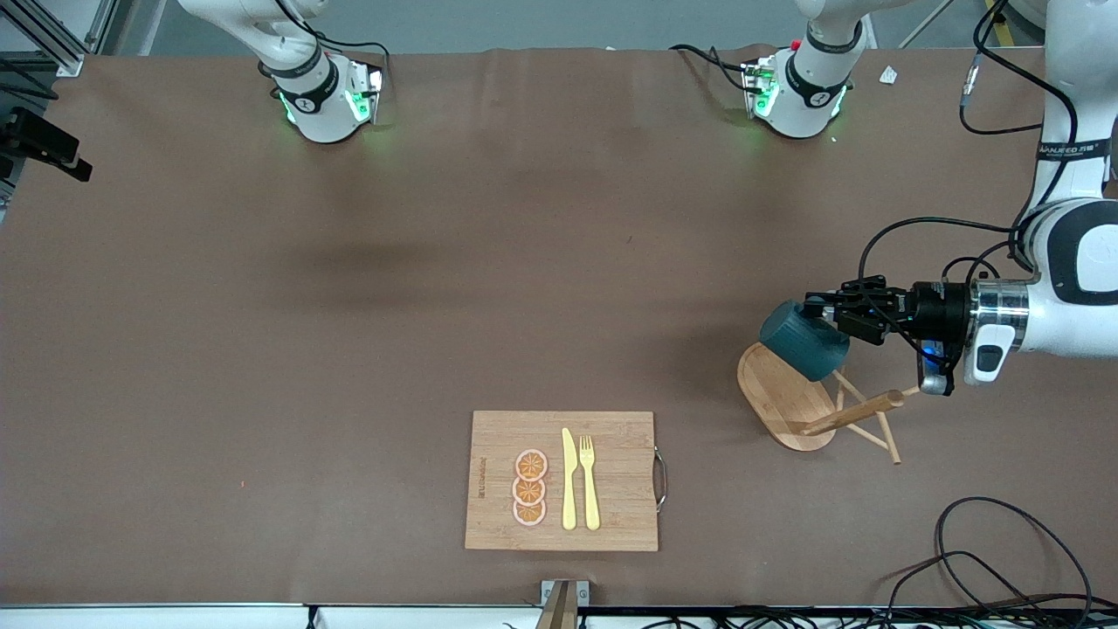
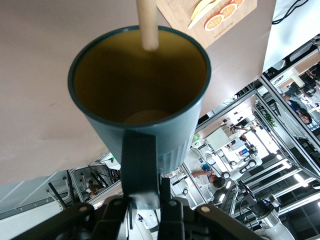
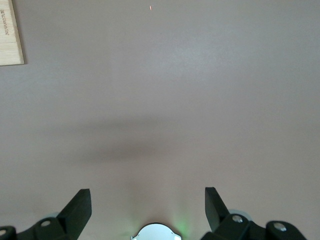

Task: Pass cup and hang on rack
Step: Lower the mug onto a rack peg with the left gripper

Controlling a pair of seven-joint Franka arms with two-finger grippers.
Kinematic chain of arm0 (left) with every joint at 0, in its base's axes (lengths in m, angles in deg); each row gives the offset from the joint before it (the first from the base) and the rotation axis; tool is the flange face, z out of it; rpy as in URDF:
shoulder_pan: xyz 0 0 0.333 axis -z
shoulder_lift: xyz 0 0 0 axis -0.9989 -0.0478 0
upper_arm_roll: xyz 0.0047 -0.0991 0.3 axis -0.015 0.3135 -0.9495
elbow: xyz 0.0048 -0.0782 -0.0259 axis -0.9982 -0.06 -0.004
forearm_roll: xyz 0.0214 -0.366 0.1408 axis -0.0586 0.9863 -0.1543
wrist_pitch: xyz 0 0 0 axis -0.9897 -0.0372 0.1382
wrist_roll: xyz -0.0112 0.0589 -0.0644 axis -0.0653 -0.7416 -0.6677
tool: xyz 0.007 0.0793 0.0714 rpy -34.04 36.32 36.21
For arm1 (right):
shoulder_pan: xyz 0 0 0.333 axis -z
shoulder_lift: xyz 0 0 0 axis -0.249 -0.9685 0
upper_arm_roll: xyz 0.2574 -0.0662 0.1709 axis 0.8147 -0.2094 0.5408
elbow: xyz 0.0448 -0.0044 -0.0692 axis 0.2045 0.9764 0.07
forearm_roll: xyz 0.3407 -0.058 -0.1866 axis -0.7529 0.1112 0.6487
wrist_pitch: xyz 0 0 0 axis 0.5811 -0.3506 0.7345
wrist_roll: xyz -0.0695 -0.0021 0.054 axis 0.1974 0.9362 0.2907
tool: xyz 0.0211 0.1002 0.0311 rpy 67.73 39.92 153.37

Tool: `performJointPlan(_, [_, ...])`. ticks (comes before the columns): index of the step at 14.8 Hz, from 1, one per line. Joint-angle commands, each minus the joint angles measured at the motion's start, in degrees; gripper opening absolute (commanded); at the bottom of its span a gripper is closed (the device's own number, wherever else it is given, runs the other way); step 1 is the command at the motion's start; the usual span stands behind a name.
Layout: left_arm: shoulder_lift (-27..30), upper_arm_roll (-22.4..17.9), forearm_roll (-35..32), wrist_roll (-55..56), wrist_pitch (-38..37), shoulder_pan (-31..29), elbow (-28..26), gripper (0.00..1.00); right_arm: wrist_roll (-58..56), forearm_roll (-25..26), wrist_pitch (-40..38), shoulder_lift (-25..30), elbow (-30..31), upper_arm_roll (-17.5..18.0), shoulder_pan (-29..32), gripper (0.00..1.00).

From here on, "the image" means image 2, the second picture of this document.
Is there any person with glasses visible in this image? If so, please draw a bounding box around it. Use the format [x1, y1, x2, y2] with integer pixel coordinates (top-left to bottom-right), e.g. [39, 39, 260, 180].
[284, 91, 317, 126]

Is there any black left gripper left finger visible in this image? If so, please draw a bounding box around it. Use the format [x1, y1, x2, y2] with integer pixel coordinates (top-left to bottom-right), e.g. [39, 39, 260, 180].
[0, 196, 134, 240]

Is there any dark green cup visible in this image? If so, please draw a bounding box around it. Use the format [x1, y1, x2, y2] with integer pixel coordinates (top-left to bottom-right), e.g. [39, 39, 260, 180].
[67, 24, 212, 211]

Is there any person in white shirt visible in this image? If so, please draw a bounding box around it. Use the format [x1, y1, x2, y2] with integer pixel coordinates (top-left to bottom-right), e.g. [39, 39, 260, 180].
[186, 149, 226, 190]

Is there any wooden cup rack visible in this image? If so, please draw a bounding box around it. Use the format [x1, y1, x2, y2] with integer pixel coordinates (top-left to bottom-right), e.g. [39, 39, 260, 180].
[136, 0, 160, 52]

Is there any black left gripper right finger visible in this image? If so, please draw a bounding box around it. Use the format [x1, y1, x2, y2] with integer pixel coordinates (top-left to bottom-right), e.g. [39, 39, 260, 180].
[159, 176, 254, 240]

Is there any bamboo cutting board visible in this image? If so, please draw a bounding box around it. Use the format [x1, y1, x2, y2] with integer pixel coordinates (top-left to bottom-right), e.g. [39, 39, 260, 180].
[156, 0, 258, 50]

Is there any yellow plastic knife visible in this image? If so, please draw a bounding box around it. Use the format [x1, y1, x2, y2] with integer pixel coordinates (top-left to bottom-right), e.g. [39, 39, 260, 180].
[187, 0, 223, 29]

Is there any brown table cover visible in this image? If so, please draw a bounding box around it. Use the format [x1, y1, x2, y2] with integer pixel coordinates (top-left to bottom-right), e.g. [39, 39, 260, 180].
[0, 0, 277, 190]

